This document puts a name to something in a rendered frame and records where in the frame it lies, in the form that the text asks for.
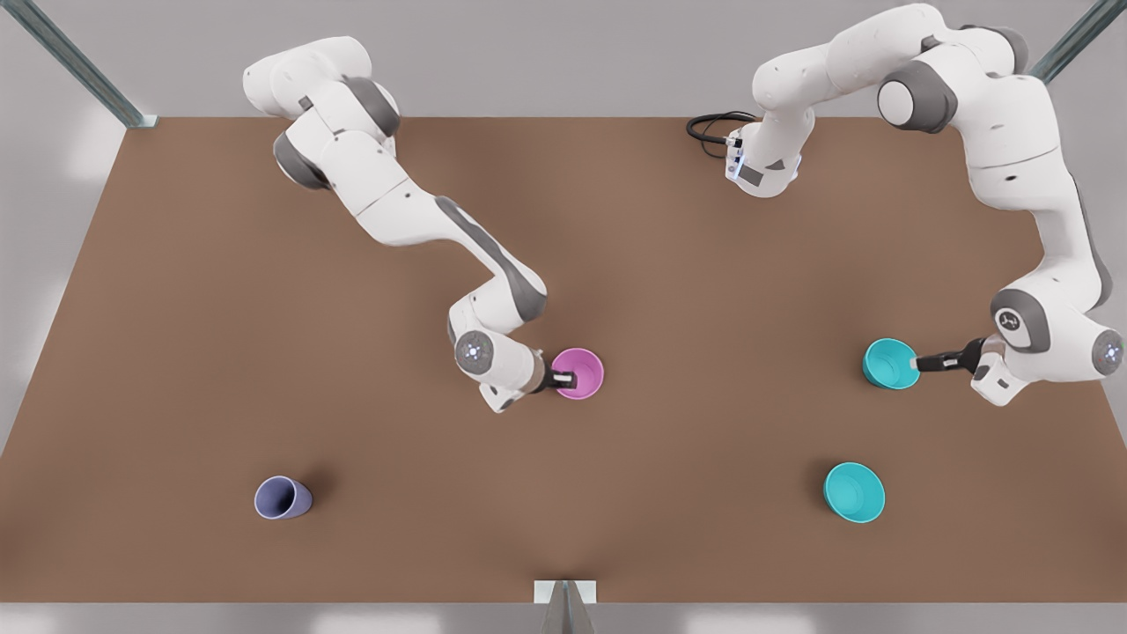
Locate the silver frame post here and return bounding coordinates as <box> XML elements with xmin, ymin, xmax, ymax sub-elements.
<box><xmin>534</xmin><ymin>580</ymin><xmax>600</xmax><ymax>634</ymax></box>
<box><xmin>1030</xmin><ymin>0</ymin><xmax>1127</xmax><ymax>85</ymax></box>
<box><xmin>3</xmin><ymin>0</ymin><xmax>158</xmax><ymax>129</ymax></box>

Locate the teal blue bowl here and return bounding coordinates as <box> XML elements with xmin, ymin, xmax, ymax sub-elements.
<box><xmin>823</xmin><ymin>461</ymin><xmax>886</xmax><ymax>524</ymax></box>
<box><xmin>862</xmin><ymin>338</ymin><xmax>921</xmax><ymax>391</ymax></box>

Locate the black cable loop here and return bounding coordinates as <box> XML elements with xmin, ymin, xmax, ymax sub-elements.
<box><xmin>686</xmin><ymin>112</ymin><xmax>759</xmax><ymax>160</ymax></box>

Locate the lavender cup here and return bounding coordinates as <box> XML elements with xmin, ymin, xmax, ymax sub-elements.
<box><xmin>254</xmin><ymin>475</ymin><xmax>313</xmax><ymax>520</ymax></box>

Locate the pink bowl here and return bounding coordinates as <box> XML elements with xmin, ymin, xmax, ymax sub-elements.
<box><xmin>551</xmin><ymin>348</ymin><xmax>605</xmax><ymax>401</ymax></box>

